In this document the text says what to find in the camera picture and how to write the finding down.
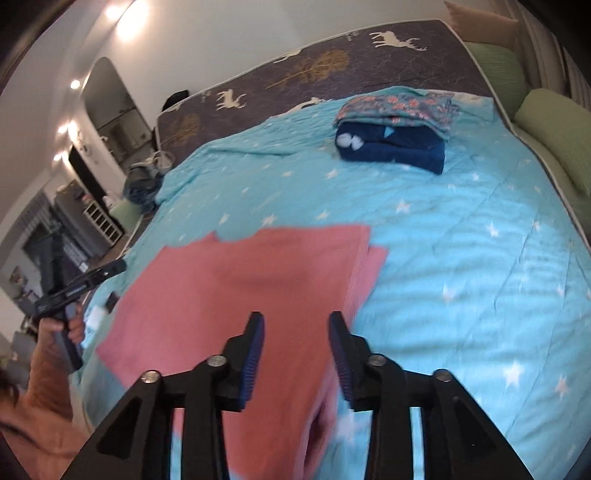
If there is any light blue star blanket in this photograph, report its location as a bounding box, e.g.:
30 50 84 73
69 85 591 480

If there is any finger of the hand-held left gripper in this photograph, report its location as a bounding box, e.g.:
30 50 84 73
89 257 128 287

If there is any tan pillow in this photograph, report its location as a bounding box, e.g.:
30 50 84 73
444 0 521 47

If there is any dark deer print mattress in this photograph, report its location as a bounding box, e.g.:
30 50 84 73
154 18 495 153

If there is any white cubby shelf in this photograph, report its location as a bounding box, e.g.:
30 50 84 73
83 196 126 248

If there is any folded floral cloth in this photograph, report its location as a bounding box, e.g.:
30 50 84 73
335 90 460 139

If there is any pile of blue clothes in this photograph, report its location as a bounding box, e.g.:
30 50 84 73
123 150 174 213

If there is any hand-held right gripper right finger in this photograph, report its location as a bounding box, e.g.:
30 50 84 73
329 312 532 480

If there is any person's left hand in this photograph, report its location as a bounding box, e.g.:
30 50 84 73
39 304 87 346

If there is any person's left forearm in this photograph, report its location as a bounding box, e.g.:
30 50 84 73
0 335 100 480

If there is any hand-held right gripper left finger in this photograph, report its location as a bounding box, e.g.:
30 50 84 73
60 312 266 480

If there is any black object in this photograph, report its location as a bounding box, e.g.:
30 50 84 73
164 90 191 112

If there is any white padded headboard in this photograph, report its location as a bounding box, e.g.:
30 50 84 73
503 0 591 109

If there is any folded navy blue cloth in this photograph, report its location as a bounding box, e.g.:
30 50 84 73
335 121 446 175

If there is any pink cloth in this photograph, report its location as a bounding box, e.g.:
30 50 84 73
96 224 389 480

